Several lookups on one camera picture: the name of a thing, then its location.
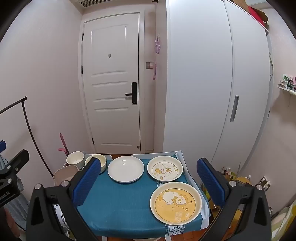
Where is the white wall shelf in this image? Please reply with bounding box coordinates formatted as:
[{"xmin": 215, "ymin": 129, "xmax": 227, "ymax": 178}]
[{"xmin": 277, "ymin": 85, "xmax": 296, "ymax": 96}]

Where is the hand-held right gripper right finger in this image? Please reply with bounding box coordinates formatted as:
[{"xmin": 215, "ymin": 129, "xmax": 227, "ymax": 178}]
[{"xmin": 196, "ymin": 158, "xmax": 272, "ymax": 241}]

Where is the blue patterned tablecloth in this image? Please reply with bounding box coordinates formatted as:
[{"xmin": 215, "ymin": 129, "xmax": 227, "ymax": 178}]
[{"xmin": 76, "ymin": 158, "xmax": 206, "ymax": 237}]

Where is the grey striped cloth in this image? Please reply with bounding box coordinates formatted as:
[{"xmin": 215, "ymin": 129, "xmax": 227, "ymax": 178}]
[{"xmin": 3, "ymin": 178, "xmax": 31, "ymax": 233}]

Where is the cream bowl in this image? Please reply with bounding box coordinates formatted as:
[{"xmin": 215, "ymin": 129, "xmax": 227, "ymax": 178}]
[{"xmin": 85, "ymin": 154, "xmax": 107, "ymax": 174}]

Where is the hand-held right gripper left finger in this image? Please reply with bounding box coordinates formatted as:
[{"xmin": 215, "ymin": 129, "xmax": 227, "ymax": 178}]
[{"xmin": 26, "ymin": 157, "xmax": 102, "ymax": 241}]

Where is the printed box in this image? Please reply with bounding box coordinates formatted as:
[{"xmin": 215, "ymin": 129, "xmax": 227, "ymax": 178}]
[{"xmin": 53, "ymin": 203, "xmax": 71, "ymax": 235}]

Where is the black door lock handle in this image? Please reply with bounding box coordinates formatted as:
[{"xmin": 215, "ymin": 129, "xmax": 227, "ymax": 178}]
[{"xmin": 125, "ymin": 82, "xmax": 138, "ymax": 105}]

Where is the duck print white plate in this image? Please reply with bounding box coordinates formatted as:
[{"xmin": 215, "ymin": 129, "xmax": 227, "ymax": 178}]
[{"xmin": 147, "ymin": 156, "xmax": 184, "ymax": 182}]

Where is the row of small boxes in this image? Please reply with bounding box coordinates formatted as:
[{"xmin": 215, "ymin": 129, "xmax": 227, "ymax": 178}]
[{"xmin": 279, "ymin": 74, "xmax": 296, "ymax": 91}]

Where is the white bowl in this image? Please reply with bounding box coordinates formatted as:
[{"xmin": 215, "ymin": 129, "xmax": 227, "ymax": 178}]
[{"xmin": 66, "ymin": 151, "xmax": 85, "ymax": 169}]

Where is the yellow bear print plate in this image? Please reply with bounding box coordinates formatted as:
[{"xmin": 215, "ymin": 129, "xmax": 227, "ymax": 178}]
[{"xmin": 150, "ymin": 182, "xmax": 202, "ymax": 225}]

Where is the white wardrobe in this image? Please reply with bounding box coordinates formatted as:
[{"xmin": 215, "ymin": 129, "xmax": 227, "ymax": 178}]
[{"xmin": 154, "ymin": 0, "xmax": 273, "ymax": 184}]

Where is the black clothes rack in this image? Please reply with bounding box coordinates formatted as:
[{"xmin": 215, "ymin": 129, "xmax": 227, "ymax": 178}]
[{"xmin": 0, "ymin": 96, "xmax": 55, "ymax": 179}]

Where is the ceiling air vent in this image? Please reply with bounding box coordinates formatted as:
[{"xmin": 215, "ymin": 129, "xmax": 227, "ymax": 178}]
[{"xmin": 78, "ymin": 0, "xmax": 112, "ymax": 8}]

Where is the white door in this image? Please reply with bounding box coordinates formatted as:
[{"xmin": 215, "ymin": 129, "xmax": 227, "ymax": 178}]
[{"xmin": 78, "ymin": 13, "xmax": 147, "ymax": 155}]

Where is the red box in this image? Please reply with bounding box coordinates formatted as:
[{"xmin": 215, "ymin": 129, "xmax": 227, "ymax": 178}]
[{"xmin": 247, "ymin": 5, "xmax": 269, "ymax": 29}]

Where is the green yellow bag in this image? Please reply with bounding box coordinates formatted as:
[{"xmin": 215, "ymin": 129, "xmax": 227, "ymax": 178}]
[{"xmin": 271, "ymin": 200, "xmax": 296, "ymax": 241}]

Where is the pink plastic basin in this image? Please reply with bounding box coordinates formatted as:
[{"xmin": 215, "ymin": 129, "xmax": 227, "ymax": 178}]
[{"xmin": 54, "ymin": 166, "xmax": 81, "ymax": 187}]

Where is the wall power socket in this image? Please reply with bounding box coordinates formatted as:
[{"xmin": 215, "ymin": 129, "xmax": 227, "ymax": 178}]
[{"xmin": 261, "ymin": 176, "xmax": 272, "ymax": 191}]

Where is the plain white plate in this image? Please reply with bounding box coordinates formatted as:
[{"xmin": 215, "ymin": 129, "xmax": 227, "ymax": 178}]
[{"xmin": 107, "ymin": 156, "xmax": 145, "ymax": 184}]

